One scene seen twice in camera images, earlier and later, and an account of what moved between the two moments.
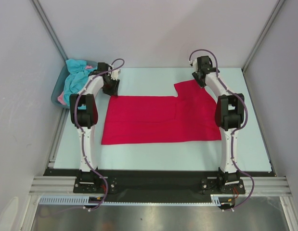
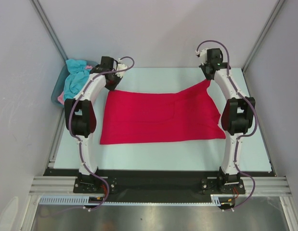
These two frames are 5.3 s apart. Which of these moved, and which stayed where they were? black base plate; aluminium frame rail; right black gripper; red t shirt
Moved: right black gripper
Stayed: black base plate; aluminium frame rail; red t shirt
